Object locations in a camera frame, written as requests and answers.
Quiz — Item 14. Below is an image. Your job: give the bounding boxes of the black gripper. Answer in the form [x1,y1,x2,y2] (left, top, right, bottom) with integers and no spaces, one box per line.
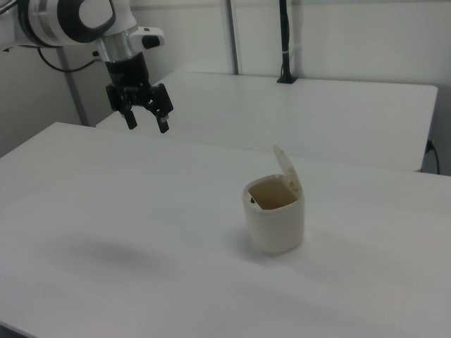
[104,52,175,134]

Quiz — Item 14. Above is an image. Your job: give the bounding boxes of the cream trash bin lid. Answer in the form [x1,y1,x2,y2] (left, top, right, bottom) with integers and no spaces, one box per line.
[273,144,303,194]

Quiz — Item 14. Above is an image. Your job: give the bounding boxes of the white plastic side table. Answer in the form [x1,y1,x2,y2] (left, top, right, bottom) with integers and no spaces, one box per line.
[95,71,439,173]

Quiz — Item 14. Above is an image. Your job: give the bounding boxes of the black pole with base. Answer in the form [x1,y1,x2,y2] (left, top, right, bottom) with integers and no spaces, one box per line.
[276,0,296,85]

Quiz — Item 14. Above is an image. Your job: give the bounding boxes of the grey metal frame post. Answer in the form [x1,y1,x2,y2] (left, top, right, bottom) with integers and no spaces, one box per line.
[56,47,89,127]

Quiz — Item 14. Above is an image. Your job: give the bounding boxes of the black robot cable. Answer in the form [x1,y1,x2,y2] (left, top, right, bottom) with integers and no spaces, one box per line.
[37,46,106,74]

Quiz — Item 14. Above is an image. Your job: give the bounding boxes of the black power cable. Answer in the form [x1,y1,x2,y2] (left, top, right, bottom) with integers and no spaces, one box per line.
[425,139,441,174]

